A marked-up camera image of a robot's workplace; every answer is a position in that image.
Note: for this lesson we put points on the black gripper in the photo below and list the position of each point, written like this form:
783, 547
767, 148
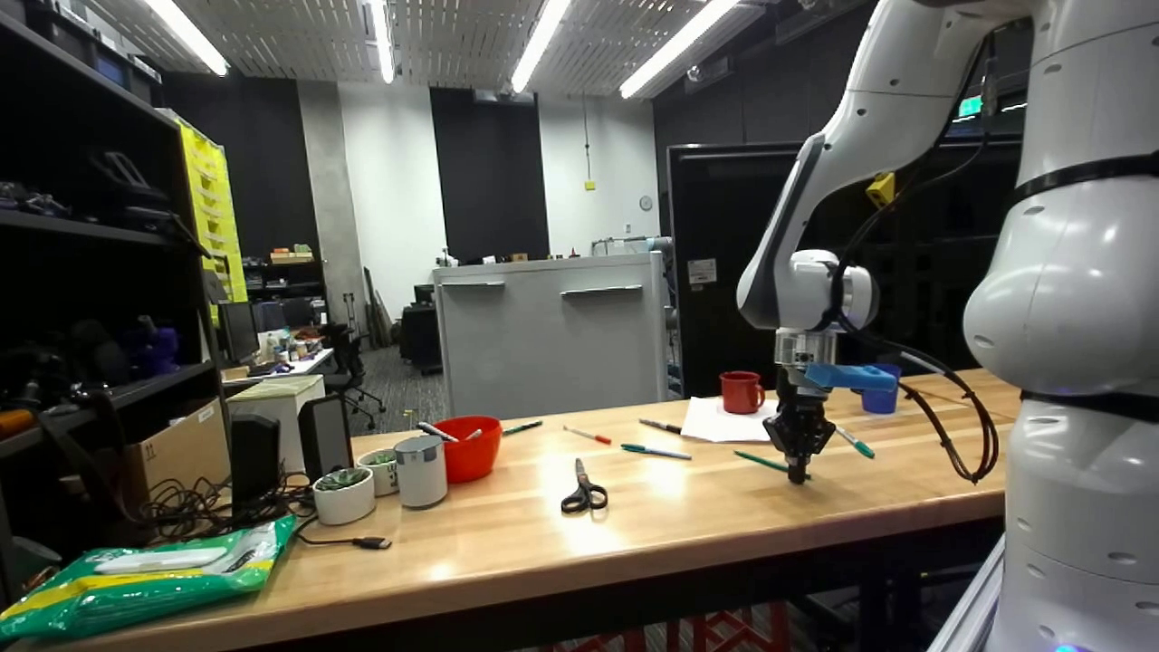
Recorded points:
800, 419

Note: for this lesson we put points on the thin green pen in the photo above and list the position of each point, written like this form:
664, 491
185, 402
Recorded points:
761, 461

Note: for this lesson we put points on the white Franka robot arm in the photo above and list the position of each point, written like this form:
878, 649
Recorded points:
1075, 302

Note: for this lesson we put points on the dark red mug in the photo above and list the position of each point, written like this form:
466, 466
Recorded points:
740, 387

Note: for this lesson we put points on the black pen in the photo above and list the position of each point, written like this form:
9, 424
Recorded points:
661, 424

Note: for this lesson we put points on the red pen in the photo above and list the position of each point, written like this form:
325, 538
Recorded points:
587, 432

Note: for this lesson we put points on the dark green pen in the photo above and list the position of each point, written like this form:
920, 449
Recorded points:
528, 424

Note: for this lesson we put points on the orange red mug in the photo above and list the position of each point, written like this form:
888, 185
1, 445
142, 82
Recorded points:
472, 449

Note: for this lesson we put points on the white cylindrical mug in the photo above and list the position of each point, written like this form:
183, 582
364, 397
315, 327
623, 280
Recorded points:
423, 471

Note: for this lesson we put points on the green cap white marker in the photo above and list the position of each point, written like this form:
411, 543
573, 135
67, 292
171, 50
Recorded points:
856, 442

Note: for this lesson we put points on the white paper sheet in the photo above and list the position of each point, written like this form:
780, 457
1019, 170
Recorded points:
727, 421

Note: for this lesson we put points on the blue plastic cup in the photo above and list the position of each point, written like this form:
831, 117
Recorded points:
880, 402

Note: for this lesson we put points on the green and white marker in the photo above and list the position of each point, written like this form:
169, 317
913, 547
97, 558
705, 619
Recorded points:
657, 449

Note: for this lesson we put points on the tall black cabinet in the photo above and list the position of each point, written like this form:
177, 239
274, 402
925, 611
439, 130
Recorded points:
711, 302

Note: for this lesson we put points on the white paper sign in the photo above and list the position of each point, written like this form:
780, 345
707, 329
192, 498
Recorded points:
705, 268

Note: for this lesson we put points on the black scissors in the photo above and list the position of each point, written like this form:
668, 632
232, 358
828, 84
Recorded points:
586, 491

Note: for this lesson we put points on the grey metal cabinet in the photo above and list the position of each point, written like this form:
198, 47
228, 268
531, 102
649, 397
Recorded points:
550, 339

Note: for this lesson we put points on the yellow tag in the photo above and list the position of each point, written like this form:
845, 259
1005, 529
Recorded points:
880, 188

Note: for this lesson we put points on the green exit sign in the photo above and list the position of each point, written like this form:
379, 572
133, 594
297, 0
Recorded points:
969, 105

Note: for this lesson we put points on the small grey cup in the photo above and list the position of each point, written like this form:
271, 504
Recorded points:
383, 471

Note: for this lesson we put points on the white ceiling light strip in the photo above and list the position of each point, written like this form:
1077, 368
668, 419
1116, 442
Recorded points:
542, 41
676, 47
383, 38
185, 32

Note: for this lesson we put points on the small white plant pot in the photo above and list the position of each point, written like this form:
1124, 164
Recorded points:
346, 495

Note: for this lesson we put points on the black office chair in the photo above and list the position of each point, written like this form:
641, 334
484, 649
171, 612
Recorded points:
349, 364

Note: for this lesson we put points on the black desktop speaker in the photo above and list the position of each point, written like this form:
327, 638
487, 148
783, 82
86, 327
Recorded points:
256, 457
327, 436

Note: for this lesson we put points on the white side desk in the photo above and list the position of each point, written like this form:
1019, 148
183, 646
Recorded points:
276, 402

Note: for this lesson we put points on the dark background shelf unit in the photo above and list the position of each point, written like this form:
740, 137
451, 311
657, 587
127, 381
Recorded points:
285, 274

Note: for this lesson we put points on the cardboard box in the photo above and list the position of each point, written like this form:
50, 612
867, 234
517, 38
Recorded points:
183, 455

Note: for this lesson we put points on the yellow storage rack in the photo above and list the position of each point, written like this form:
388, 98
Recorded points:
215, 205

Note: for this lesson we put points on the small blue purple object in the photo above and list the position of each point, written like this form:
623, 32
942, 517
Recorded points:
161, 345

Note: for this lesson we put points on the green wipes packet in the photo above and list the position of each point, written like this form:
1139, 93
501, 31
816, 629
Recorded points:
148, 582

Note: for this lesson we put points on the black shelving unit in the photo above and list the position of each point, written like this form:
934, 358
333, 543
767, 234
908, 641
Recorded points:
97, 302

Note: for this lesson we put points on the red metal frame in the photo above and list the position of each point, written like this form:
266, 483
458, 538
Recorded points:
727, 632

